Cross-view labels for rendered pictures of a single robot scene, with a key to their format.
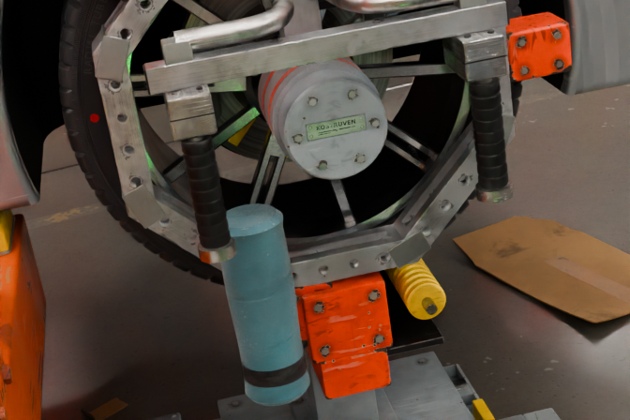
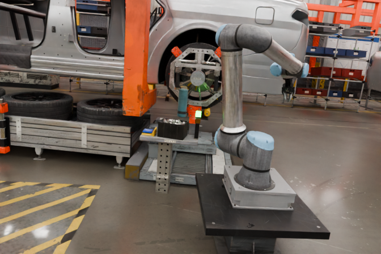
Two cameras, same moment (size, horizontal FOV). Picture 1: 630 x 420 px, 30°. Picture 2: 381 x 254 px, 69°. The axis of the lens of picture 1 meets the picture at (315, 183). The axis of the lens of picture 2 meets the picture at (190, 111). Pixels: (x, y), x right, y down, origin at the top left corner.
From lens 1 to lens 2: 1.26 m
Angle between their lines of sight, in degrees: 14
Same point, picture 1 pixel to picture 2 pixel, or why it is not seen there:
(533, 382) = not seen: hidden behind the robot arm
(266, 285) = (183, 98)
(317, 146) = (194, 80)
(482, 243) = not seen: hidden behind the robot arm
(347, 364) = (193, 118)
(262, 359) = (180, 109)
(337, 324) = (193, 111)
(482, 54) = (216, 72)
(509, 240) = not seen: hidden behind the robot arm
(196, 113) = (178, 69)
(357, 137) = (199, 80)
